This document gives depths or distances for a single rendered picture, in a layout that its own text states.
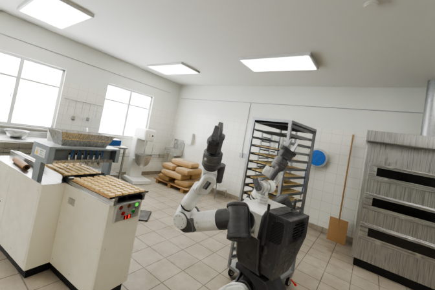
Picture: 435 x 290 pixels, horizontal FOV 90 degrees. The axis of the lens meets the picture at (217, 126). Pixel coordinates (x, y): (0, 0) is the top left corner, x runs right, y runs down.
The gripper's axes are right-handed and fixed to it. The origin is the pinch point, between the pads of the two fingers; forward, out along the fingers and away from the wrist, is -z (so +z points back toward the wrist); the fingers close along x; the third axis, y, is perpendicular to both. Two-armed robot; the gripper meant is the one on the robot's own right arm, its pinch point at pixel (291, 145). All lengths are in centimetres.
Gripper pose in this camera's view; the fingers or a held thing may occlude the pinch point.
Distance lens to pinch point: 152.7
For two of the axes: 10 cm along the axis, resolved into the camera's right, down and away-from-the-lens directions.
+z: -5.6, 8.3, -0.1
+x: -8.0, -5.4, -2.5
